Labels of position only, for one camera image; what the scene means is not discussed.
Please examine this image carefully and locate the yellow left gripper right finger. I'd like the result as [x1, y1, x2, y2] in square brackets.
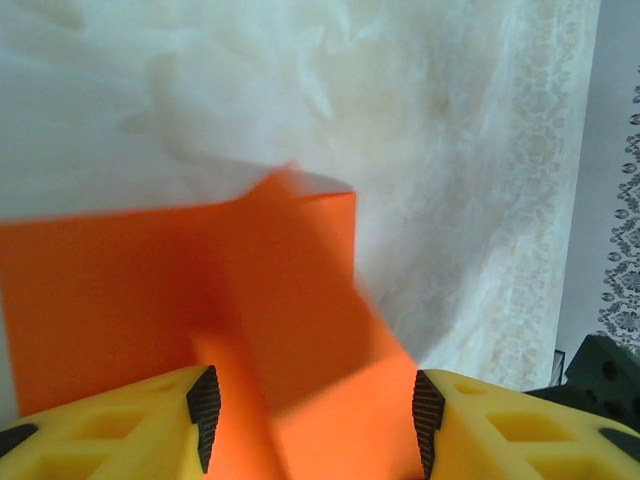
[412, 368, 640, 480]

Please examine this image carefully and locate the orange paper sheet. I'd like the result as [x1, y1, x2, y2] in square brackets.
[0, 159, 424, 480]

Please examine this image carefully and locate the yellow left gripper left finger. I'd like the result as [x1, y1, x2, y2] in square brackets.
[0, 364, 221, 480]

